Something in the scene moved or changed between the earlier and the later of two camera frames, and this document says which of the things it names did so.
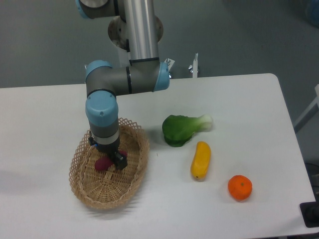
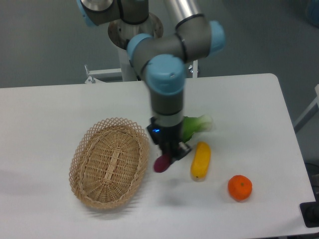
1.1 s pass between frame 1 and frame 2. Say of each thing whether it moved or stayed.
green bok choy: stayed
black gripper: moved
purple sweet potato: moved
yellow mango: stayed
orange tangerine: stayed
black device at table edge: stayed
